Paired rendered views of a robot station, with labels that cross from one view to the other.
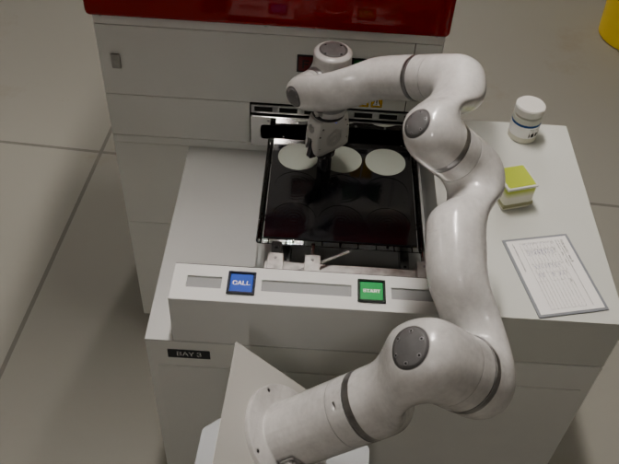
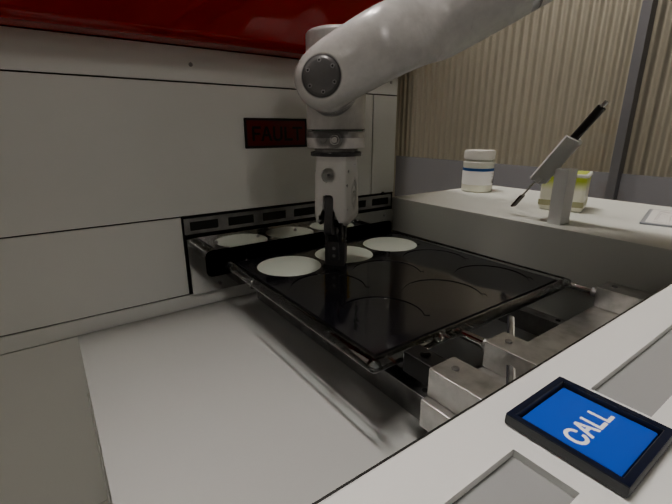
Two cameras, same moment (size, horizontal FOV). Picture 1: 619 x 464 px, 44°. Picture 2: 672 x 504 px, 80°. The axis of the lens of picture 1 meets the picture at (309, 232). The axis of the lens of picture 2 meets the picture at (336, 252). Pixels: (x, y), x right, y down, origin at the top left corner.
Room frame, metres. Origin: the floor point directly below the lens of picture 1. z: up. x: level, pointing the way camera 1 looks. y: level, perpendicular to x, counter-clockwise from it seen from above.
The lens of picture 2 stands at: (0.92, 0.33, 1.11)
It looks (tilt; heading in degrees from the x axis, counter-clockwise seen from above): 17 degrees down; 325
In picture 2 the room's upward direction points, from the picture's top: straight up
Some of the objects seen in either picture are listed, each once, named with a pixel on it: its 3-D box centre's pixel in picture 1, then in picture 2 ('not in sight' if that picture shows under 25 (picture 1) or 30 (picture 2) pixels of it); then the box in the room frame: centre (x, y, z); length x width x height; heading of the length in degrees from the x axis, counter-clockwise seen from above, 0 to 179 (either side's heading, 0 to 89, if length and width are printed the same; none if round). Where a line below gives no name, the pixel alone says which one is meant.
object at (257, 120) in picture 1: (336, 134); (305, 244); (1.56, -0.05, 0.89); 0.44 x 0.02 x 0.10; 90
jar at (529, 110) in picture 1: (526, 120); (478, 170); (1.52, -0.51, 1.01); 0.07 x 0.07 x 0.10
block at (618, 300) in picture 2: (425, 279); (634, 302); (1.08, -0.25, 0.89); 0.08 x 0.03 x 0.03; 0
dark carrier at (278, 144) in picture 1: (341, 189); (386, 272); (1.35, -0.07, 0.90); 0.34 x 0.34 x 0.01; 0
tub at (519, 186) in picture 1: (512, 187); (564, 190); (1.28, -0.45, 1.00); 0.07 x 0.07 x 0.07; 19
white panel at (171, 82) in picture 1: (268, 86); (205, 185); (1.57, 0.13, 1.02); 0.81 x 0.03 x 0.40; 90
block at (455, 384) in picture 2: (274, 270); (478, 397); (1.08, 0.07, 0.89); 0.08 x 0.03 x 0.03; 0
